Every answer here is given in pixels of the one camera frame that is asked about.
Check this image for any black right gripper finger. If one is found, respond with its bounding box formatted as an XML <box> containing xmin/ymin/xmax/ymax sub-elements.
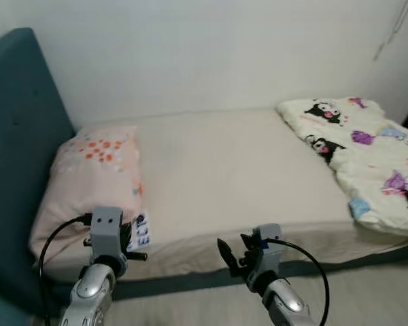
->
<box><xmin>217</xmin><ymin>238</ymin><xmax>237</xmax><ymax>271</ymax></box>

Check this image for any white blue printed magazine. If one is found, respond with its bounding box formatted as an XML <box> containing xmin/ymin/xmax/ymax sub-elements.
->
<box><xmin>126</xmin><ymin>213</ymin><xmax>152</xmax><ymax>253</ymax></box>

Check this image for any pink patterned pillow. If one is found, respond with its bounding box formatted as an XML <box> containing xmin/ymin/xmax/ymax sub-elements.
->
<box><xmin>29</xmin><ymin>125</ymin><xmax>145</xmax><ymax>262</ymax></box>

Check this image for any beige bed mattress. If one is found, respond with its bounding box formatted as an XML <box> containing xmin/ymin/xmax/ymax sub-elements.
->
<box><xmin>37</xmin><ymin>107</ymin><xmax>408</xmax><ymax>283</ymax></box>

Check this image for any teal upholstered headboard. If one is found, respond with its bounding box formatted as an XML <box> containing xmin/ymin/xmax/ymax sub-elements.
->
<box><xmin>0</xmin><ymin>27</ymin><xmax>77</xmax><ymax>316</ymax></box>

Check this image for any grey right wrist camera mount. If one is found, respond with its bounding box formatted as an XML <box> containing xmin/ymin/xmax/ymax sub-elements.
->
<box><xmin>247</xmin><ymin>224</ymin><xmax>286</xmax><ymax>294</ymax></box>

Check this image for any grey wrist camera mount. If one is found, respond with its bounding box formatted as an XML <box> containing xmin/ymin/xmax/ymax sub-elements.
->
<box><xmin>247</xmin><ymin>224</ymin><xmax>286</xmax><ymax>294</ymax></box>
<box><xmin>89</xmin><ymin>206</ymin><xmax>129</xmax><ymax>267</ymax></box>

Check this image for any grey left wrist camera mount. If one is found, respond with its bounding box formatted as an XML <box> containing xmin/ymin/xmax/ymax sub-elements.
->
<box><xmin>89</xmin><ymin>206</ymin><xmax>129</xmax><ymax>267</ymax></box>

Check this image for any white pull cord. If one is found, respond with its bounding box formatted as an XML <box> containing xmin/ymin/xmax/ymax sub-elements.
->
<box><xmin>373</xmin><ymin>0</ymin><xmax>408</xmax><ymax>62</ymax></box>

